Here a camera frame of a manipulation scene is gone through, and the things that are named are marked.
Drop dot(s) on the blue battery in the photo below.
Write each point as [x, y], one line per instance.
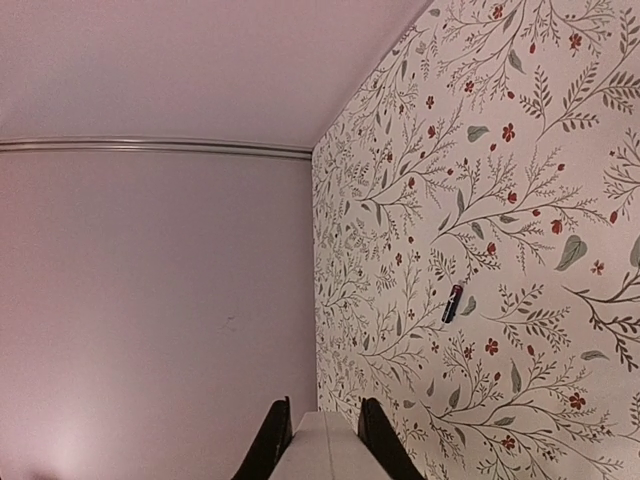
[452, 303]

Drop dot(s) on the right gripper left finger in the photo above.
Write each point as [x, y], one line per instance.
[271, 441]

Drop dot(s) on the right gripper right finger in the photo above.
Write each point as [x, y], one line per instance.
[380, 438]

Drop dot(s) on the white remote control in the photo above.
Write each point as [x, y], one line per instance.
[324, 447]

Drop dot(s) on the left aluminium frame post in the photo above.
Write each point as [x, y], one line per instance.
[144, 145]

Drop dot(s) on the floral patterned table mat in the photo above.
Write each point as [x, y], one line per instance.
[496, 146]

